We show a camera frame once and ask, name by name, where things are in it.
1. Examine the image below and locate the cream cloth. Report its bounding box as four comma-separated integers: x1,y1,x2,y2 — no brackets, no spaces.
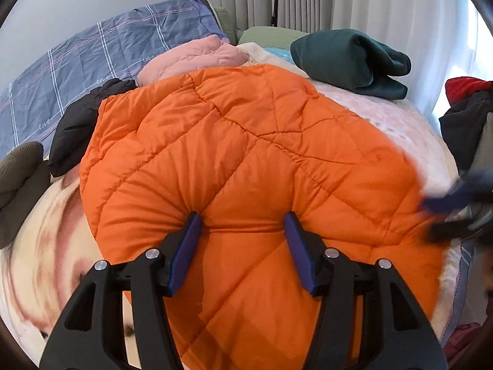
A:
236,42,305,74

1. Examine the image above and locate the orange puffer jacket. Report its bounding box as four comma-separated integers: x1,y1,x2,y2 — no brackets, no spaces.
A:
79,64,443,370

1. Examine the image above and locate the olive fleece garment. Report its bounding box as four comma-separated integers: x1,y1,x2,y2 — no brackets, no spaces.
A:
0,141,52,249

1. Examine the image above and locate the red garment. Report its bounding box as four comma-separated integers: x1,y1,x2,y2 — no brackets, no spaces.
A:
445,77,493,105

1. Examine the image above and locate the light blue cloth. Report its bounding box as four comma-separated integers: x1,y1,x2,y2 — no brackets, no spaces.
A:
266,47,294,63

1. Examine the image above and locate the cream printed blanket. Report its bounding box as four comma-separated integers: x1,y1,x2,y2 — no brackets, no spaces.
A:
0,170,133,368

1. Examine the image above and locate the pale pink dotted blanket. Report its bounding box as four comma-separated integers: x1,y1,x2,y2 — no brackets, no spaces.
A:
308,79,463,201

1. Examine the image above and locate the white sheer curtain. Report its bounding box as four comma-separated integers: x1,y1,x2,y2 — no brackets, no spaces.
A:
331,0,476,118

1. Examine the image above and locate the green pillow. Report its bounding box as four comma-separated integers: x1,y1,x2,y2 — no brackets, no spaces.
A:
214,6,238,44
237,26,309,47

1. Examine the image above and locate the folded dark green sweater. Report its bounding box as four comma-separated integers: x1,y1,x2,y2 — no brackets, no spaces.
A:
290,29,412,100

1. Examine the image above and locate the pink puffer jacket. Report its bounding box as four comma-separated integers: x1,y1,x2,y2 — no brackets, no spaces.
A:
136,34,251,87

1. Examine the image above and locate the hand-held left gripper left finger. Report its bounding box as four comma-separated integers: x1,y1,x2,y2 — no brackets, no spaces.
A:
39,212,203,370

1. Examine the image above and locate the blue plaid quilt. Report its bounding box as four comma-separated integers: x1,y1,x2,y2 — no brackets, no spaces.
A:
0,0,228,158

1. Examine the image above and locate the dark grey garment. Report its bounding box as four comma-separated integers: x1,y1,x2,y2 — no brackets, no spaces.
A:
439,90,493,172

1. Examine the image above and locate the black jacket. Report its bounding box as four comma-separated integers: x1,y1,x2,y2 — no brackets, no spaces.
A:
48,78,139,178

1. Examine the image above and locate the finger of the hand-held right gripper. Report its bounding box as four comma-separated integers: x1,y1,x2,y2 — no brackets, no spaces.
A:
422,179,468,216

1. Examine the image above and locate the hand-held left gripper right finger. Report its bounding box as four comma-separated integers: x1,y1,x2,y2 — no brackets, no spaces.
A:
284,212,449,370

